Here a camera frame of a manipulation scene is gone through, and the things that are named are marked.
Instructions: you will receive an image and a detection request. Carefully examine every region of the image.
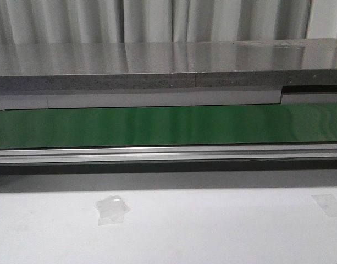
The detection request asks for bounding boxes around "clear tape patch left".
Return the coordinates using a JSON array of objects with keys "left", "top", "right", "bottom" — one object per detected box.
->
[{"left": 95, "top": 195, "right": 130, "bottom": 226}]

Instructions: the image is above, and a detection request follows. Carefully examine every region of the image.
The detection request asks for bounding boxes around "clear tape patch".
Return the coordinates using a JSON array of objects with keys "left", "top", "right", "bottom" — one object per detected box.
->
[
  {"left": 95, "top": 195, "right": 130, "bottom": 226},
  {"left": 312, "top": 194, "right": 337, "bottom": 217}
]

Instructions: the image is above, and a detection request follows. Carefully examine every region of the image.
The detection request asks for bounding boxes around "green conveyor belt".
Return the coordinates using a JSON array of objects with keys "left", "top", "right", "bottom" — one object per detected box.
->
[{"left": 0, "top": 103, "right": 337, "bottom": 149}]

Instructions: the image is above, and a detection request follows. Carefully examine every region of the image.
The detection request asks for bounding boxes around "clear tape patch right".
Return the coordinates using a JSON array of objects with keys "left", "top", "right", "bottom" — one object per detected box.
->
[{"left": 312, "top": 194, "right": 337, "bottom": 217}]

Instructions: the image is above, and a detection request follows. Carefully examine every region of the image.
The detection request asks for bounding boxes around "white pleated curtain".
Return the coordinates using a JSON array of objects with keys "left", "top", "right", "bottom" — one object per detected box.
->
[{"left": 0, "top": 1, "right": 337, "bottom": 44}]

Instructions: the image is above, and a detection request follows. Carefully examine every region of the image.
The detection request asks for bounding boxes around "aluminium front conveyor rail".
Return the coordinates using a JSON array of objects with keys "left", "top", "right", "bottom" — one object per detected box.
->
[{"left": 0, "top": 142, "right": 337, "bottom": 165}]

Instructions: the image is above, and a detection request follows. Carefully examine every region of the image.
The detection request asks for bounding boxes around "grey rear conveyor rail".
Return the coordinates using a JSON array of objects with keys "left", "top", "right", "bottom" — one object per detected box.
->
[{"left": 0, "top": 85, "right": 337, "bottom": 110}]

